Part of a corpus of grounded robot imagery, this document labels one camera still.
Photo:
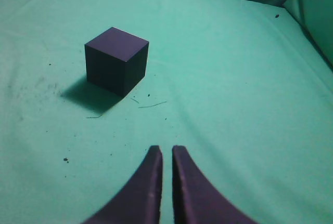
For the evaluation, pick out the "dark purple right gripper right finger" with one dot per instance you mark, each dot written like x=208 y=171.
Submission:
x=195 y=199

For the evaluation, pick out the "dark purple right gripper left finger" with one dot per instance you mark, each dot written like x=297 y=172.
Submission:
x=139 y=200

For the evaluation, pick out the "dark purple cube block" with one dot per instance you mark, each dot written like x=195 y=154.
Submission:
x=116 y=60

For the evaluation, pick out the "green table cloth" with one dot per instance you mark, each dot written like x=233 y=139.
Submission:
x=235 y=82

